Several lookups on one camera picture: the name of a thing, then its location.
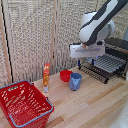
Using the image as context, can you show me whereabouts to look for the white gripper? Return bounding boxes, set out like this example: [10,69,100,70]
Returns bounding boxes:
[69,42,106,67]

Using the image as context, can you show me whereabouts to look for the blue plastic cup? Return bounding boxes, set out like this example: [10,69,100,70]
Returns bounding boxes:
[68,72,83,92]

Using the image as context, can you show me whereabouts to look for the red plastic bowl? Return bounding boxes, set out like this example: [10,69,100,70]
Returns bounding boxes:
[59,69,74,83]

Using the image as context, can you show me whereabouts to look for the black dish rack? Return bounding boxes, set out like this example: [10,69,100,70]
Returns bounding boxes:
[84,36,128,80]

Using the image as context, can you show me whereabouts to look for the orange red snack box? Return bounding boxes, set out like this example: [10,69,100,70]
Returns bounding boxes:
[42,63,52,94]

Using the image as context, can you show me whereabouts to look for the beige woven folding screen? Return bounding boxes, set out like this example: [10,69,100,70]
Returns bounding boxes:
[0,0,111,88]

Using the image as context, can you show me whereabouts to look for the red plastic shopping basket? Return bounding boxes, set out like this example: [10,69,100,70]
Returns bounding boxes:
[0,79,55,128]

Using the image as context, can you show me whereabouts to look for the grey oven wire rack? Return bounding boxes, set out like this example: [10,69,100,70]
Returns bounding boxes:
[94,54,128,75]

